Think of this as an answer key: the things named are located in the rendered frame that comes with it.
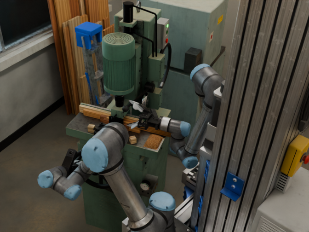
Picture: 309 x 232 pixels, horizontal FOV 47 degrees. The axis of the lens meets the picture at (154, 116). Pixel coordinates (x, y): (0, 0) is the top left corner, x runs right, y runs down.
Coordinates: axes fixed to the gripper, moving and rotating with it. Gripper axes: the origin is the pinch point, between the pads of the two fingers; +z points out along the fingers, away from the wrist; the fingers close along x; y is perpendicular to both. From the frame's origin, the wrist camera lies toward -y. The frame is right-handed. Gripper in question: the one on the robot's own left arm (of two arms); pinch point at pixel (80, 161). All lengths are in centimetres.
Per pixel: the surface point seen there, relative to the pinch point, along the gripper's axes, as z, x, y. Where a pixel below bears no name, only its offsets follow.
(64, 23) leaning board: 120, -96, -81
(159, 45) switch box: 36, 20, -71
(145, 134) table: 31.3, 23.9, -17.2
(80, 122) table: 27.4, -17.5, -15.2
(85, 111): 32.4, -17.9, -22.0
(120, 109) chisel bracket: 25.5, 7.2, -29.5
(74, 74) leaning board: 144, -90, -36
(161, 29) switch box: 31, 21, -80
